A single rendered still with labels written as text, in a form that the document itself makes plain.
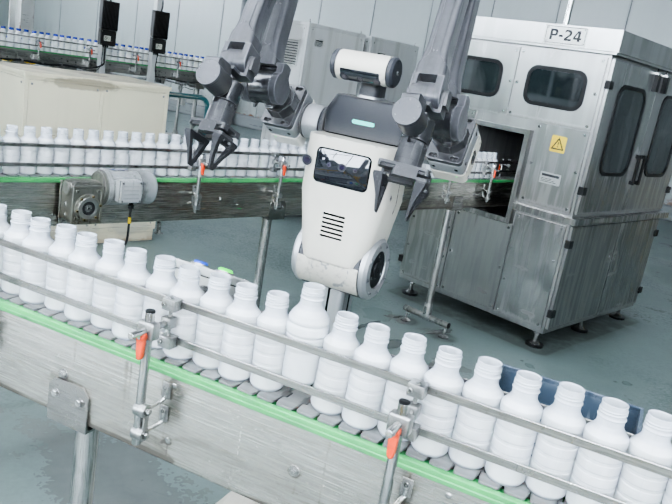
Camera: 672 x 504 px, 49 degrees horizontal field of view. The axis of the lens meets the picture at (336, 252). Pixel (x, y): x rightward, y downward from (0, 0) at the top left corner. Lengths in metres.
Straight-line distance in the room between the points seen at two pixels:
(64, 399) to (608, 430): 0.96
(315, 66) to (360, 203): 5.58
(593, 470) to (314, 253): 0.95
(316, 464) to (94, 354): 0.47
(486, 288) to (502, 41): 1.61
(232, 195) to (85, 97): 2.32
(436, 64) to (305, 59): 5.69
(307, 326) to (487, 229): 3.87
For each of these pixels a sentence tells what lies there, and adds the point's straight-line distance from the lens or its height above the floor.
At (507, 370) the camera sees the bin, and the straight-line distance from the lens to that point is 1.74.
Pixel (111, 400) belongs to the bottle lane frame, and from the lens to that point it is 1.42.
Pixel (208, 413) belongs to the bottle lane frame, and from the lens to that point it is 1.29.
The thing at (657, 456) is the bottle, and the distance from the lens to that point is 1.09.
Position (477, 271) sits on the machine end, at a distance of 5.04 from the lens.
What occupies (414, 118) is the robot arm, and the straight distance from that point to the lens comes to 1.38.
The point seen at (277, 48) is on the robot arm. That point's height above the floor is 1.56.
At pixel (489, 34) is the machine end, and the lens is 5.03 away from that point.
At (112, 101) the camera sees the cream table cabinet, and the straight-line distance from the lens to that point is 5.47.
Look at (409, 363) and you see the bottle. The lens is 1.13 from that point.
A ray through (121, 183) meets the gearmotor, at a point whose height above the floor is 1.01.
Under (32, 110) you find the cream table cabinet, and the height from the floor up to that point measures 0.94.
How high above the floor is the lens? 1.54
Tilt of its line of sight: 14 degrees down
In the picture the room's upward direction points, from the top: 10 degrees clockwise
